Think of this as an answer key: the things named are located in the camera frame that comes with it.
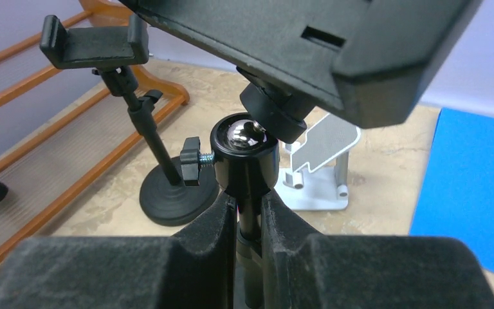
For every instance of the black tall phone stand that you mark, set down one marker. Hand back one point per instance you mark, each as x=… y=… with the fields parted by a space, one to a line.
x=367 y=62

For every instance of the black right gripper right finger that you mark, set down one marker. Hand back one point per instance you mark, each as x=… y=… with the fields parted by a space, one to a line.
x=303 y=268

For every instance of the orange wooden rack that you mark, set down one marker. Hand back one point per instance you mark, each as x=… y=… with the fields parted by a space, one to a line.
x=48 y=171

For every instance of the black round-base phone stand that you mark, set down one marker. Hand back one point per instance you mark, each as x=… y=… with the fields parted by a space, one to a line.
x=110 y=52

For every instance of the blue rectangular mat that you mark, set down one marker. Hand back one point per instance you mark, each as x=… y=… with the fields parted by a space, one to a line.
x=457 y=194

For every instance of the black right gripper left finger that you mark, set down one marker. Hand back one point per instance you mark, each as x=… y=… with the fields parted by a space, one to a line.
x=192 y=268

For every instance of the white folding phone stand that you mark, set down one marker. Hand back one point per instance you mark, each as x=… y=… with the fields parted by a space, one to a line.
x=316 y=179

